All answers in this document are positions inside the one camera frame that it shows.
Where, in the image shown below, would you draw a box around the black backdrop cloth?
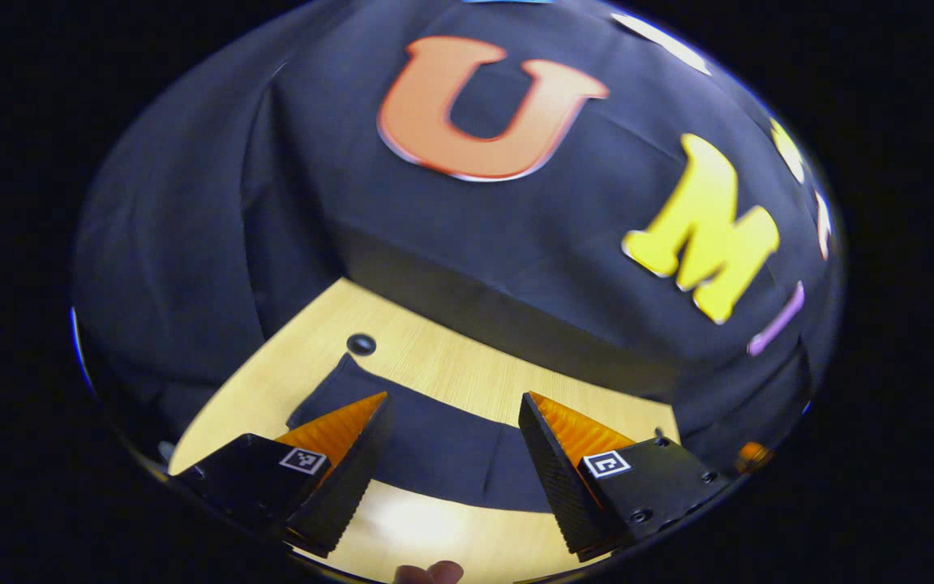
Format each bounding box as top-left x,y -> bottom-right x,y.
70,0 -> 845,471

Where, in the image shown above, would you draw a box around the black jeans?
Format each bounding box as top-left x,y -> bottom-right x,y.
287,353 -> 567,513

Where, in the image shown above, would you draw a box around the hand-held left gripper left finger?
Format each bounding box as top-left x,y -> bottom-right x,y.
175,392 -> 393,559

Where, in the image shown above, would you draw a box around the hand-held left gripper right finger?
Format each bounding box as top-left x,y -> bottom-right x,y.
518,392 -> 731,562

